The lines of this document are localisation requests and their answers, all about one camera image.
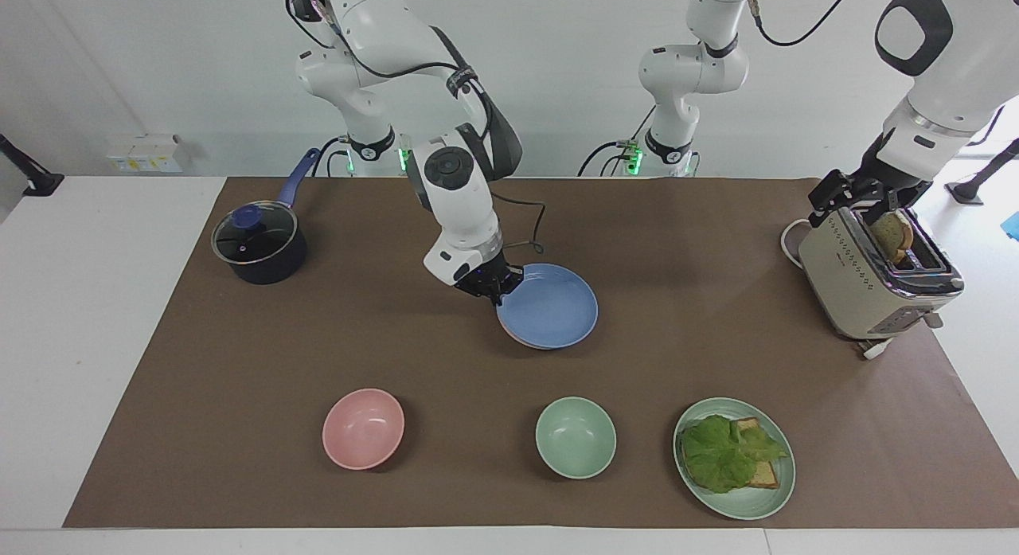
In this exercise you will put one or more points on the silver toaster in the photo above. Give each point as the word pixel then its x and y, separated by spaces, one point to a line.
pixel 856 288

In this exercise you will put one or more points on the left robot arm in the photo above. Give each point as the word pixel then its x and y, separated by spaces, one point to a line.
pixel 692 69

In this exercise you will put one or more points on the white wall socket box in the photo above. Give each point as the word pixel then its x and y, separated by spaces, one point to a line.
pixel 143 153

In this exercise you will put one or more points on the green lettuce leaf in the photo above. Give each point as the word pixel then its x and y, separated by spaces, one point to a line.
pixel 720 455

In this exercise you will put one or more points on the dark blue pot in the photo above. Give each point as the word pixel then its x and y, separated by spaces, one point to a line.
pixel 275 264

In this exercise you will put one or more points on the glass pot lid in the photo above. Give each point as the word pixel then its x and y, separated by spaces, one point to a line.
pixel 253 232

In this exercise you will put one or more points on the toasted bread slice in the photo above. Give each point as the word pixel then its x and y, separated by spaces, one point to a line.
pixel 766 475

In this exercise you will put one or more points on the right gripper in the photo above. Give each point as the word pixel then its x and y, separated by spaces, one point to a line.
pixel 486 275

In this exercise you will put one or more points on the blue plate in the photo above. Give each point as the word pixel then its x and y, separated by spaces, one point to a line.
pixel 553 306

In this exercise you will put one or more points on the black stand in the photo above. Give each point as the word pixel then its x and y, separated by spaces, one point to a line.
pixel 967 191
pixel 36 181

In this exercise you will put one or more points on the pink bowl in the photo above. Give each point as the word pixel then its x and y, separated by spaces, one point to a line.
pixel 363 429

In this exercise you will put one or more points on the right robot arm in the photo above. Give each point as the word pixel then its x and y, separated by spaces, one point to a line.
pixel 374 29

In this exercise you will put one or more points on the pink plate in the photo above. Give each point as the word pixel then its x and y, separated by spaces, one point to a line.
pixel 519 342

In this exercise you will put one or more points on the green bowl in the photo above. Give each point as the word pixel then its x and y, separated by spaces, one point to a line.
pixel 575 437

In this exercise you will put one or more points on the green plate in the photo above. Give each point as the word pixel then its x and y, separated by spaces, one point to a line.
pixel 744 503

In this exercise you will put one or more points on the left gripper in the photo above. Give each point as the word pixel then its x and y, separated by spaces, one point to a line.
pixel 890 166

